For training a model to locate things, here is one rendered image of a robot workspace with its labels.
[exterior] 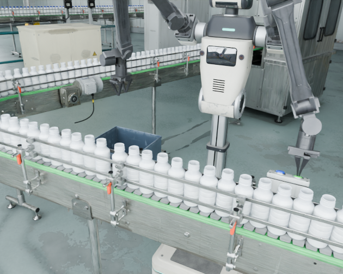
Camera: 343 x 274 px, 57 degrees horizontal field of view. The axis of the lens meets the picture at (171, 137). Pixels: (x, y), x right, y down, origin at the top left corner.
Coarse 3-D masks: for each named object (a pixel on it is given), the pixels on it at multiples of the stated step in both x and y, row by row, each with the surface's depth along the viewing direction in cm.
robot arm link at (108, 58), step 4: (116, 48) 149; (104, 52) 145; (108, 52) 146; (112, 52) 147; (116, 52) 148; (128, 52) 145; (100, 56) 148; (104, 56) 145; (108, 56) 145; (112, 56) 146; (116, 56) 147; (120, 56) 148; (124, 56) 146; (128, 56) 147; (100, 60) 149; (104, 60) 146; (108, 60) 147; (112, 60) 148; (104, 64) 147; (108, 64) 148; (112, 64) 149
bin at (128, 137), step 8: (112, 128) 186; (120, 128) 188; (128, 128) 186; (104, 136) 180; (112, 136) 188; (120, 136) 191; (128, 136) 188; (136, 136) 185; (144, 136) 183; (152, 136) 180; (160, 136) 177; (112, 144) 189; (128, 144) 190; (136, 144) 187; (144, 144) 185; (152, 144) 169; (160, 144) 179; (152, 152) 172; (160, 152) 181; (112, 168) 148
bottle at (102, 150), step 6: (102, 138) 122; (96, 144) 122; (102, 144) 120; (96, 150) 121; (102, 150) 121; (108, 150) 122; (102, 156) 121; (108, 156) 122; (96, 162) 122; (102, 162) 122; (108, 162) 123; (96, 168) 124; (102, 168) 123; (108, 168) 124; (96, 174) 125
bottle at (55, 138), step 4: (52, 128) 131; (56, 128) 132; (52, 132) 129; (56, 132) 129; (52, 136) 129; (56, 136) 130; (60, 136) 132; (48, 140) 130; (52, 140) 129; (56, 140) 130; (52, 148) 131; (56, 148) 131; (60, 148) 132; (52, 152) 131; (56, 152) 131; (60, 152) 132; (52, 156) 132; (56, 156) 132; (60, 156) 133; (52, 160) 133; (52, 164) 134; (56, 164) 134; (60, 164) 134
